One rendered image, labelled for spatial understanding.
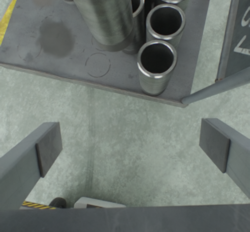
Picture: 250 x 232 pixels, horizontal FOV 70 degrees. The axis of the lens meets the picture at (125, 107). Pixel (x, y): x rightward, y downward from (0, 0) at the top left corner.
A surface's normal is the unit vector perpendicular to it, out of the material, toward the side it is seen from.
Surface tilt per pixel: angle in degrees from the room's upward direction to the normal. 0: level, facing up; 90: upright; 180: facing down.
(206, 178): 0
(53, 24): 0
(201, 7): 0
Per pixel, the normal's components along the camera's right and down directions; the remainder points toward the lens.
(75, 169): -0.11, -0.14
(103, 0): 0.25, 0.95
